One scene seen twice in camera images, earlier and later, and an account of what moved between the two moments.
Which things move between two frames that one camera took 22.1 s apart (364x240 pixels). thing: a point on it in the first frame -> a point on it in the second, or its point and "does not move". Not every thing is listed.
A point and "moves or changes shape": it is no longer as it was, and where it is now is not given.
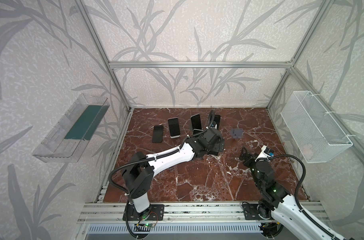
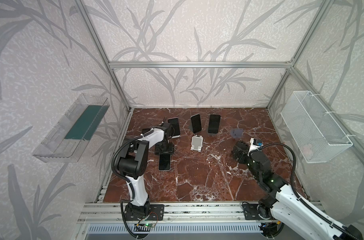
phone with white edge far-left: [174, 127] does not move
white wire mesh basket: [315, 136] does not move
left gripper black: [216, 143] -> [164, 147]
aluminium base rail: [172, 212] does not move
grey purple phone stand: [237, 133] does not move
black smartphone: [198, 129] moves or changes shape
